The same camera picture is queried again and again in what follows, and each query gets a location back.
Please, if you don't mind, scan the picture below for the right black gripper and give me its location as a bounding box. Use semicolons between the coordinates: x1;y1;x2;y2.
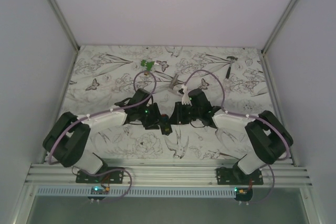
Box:
167;102;201;125

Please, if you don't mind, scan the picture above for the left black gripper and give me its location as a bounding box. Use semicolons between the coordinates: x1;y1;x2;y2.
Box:
138;103;166;130

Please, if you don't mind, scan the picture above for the black fuse box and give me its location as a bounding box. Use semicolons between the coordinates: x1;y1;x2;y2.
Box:
160;114;173;136

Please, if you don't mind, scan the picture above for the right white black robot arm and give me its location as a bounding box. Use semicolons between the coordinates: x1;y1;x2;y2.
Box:
169;85;293;185

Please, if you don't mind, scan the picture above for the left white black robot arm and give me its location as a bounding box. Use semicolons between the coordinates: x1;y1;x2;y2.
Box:
43;89;161;183

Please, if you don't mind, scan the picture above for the silver clip with blue knob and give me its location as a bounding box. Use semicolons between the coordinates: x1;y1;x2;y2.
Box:
168;74;184;96

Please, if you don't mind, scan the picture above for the green circuit board connector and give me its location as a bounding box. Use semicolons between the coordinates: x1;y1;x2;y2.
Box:
140;60;159;76

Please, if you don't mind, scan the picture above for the floral printed table mat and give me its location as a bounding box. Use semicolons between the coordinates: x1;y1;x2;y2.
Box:
62;46;273;160

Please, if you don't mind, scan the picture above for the small black hammer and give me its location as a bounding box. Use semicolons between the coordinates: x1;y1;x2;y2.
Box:
226;56;238;79

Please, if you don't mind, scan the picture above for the left controller board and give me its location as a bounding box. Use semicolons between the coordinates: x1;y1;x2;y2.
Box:
88;186;109;202

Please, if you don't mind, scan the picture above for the controller board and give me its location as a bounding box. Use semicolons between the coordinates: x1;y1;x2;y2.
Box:
88;186;109;202
234;188;253;202

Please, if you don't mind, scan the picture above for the right controller board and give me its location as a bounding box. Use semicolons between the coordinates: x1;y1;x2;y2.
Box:
234;188;253;202

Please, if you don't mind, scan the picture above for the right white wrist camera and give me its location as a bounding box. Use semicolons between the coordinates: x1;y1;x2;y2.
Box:
178;84;192;105

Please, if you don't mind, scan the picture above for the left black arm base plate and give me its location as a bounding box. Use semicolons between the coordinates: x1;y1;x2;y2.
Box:
75;167;124;184

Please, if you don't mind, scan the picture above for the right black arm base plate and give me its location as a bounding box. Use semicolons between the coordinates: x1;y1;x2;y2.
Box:
216;167;264;186

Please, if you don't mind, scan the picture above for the aluminium mounting rail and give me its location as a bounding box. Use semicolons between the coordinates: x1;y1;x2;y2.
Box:
25;159;312;188

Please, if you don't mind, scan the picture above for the slotted grey cable duct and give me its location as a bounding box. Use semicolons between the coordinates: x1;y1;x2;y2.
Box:
36;186;235;198

